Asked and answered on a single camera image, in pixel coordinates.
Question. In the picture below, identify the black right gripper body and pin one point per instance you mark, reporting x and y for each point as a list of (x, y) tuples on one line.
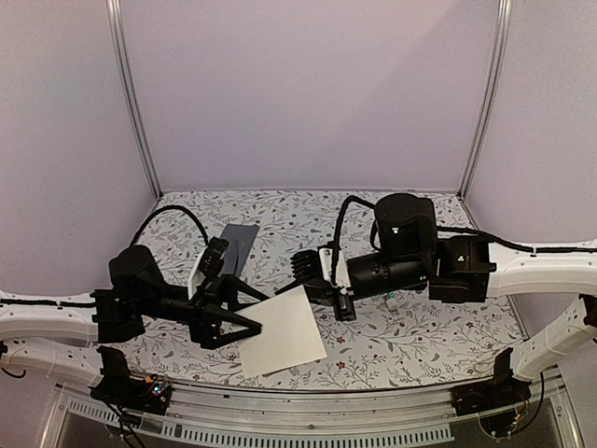
[(336, 297)]

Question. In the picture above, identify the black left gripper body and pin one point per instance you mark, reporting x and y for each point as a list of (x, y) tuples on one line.
[(209, 293)]

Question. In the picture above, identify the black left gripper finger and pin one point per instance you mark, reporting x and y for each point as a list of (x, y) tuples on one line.
[(233, 285), (241, 327)]

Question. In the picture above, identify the beige lined letter paper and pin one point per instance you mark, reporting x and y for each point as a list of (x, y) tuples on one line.
[(289, 335)]

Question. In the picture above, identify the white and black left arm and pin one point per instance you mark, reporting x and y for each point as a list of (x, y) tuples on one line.
[(74, 338)]

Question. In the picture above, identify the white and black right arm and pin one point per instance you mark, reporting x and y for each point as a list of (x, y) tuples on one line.
[(456, 265)]

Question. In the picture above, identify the grey-blue envelope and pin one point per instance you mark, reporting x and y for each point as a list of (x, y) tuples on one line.
[(241, 239)]

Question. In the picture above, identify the green glue stick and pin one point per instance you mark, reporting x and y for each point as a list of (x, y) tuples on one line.
[(391, 301)]

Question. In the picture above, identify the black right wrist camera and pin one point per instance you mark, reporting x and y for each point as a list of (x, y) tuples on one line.
[(306, 265)]

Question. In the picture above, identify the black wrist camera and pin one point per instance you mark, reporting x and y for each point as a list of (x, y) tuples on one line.
[(212, 259), (306, 265)]

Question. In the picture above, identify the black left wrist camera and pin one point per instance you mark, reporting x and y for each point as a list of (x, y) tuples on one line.
[(212, 259)]

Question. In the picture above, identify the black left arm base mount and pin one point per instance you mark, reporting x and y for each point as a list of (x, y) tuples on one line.
[(149, 395)]

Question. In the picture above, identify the aluminium slotted front rail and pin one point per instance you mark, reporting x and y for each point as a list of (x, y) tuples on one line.
[(225, 416)]

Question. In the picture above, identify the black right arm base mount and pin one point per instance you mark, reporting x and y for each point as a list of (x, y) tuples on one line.
[(502, 389)]

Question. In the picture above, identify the left aluminium frame post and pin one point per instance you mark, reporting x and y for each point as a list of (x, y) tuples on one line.
[(117, 30)]

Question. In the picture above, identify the aluminium frame post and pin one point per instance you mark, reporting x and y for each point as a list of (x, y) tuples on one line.
[(499, 49), (117, 30)]

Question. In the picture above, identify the right aluminium frame post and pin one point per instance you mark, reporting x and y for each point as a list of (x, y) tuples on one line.
[(499, 49)]

